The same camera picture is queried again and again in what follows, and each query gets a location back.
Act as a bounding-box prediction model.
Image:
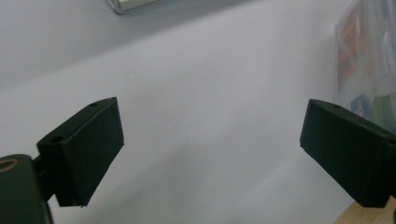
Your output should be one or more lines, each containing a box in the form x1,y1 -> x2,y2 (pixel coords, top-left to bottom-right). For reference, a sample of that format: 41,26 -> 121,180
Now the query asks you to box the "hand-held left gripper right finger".
299,98 -> 396,209

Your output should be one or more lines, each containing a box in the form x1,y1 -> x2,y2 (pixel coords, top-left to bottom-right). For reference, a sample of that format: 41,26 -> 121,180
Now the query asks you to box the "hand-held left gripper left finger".
36,96 -> 125,208

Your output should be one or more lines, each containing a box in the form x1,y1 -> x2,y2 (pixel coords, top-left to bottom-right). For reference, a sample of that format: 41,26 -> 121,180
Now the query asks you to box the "white flat tray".
106,0 -> 176,15

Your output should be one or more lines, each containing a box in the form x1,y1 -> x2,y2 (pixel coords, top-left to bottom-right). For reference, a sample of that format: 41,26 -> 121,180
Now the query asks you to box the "translucent plastic storage box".
333,0 -> 396,134

